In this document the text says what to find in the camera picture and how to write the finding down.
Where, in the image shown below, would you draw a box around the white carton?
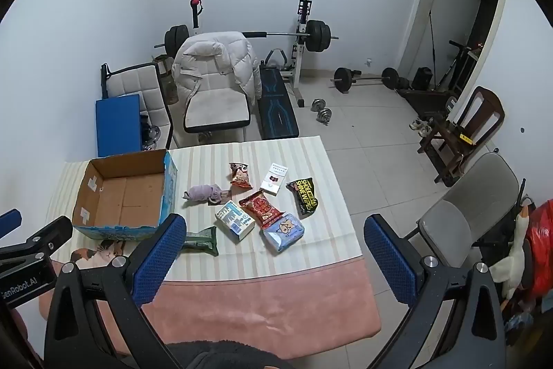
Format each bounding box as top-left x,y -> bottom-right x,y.
260,162 -> 289,195

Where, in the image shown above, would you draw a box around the pink blanket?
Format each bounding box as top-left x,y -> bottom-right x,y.
39,252 -> 382,357

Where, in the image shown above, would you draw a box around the short barbell with black plates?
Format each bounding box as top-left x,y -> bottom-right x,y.
330,67 -> 399,94

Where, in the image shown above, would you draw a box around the white goose plush toy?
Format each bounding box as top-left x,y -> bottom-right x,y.
490,207 -> 530,301

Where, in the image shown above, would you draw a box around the red plastic bag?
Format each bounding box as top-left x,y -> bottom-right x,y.
526,200 -> 553,301

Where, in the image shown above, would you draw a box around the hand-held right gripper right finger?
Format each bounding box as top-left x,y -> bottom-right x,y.
364,214 -> 506,369

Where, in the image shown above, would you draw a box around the black speaker box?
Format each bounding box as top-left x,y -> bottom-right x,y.
410,67 -> 433,91

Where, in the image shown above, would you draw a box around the grey office chair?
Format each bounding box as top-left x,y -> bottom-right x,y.
404,153 -> 525,261

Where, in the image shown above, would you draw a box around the panda print snack packet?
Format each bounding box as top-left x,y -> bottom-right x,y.
228,162 -> 253,190

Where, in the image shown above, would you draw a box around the white quilted chair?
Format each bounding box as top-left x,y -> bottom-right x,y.
101,63 -> 174,149

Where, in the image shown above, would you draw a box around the black shoe wipes packet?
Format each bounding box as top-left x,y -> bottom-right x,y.
286,178 -> 320,219

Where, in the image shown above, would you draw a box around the black weight bench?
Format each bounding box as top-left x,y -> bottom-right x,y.
258,49 -> 300,140

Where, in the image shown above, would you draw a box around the chrome weight set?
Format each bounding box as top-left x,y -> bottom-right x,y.
140,114 -> 162,149

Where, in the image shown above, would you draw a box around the person's dark garment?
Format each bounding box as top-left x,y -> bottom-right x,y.
166,342 -> 294,369

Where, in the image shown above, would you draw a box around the dark wooden chair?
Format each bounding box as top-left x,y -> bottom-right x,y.
417,86 -> 505,186

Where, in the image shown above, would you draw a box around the red snack packet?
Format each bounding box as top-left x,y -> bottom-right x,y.
238,190 -> 283,228

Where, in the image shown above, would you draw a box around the green wipes packet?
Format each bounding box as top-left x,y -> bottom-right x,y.
179,226 -> 219,256

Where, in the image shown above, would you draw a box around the dark low bench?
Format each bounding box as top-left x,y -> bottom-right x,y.
397,86 -> 459,119

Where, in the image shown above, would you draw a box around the blue folded mat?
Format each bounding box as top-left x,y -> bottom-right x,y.
96,94 -> 142,158

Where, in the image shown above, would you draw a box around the purple socks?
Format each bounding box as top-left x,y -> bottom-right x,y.
182,183 -> 229,207

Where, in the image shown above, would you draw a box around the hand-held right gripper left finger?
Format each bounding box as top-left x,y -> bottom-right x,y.
44,213 -> 193,369

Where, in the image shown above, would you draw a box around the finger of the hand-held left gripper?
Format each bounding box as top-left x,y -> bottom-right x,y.
0,209 -> 22,240
0,216 -> 73,266

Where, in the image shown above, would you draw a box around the cardboard box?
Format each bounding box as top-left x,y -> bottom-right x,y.
45,135 -> 363,282
71,148 -> 179,242

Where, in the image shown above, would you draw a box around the black kick scooter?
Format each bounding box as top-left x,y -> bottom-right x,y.
436,40 -> 471,93

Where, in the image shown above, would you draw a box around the yellow blue-labelled box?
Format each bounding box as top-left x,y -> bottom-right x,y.
215,200 -> 255,243

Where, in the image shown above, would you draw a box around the long barbell with black plates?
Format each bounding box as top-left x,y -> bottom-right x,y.
154,20 -> 339,56

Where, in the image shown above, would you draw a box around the blue cat print tissue pack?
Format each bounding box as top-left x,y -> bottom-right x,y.
260,213 -> 305,253

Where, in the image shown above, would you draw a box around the white cushioned chair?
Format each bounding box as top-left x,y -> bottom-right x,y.
184,84 -> 253,145

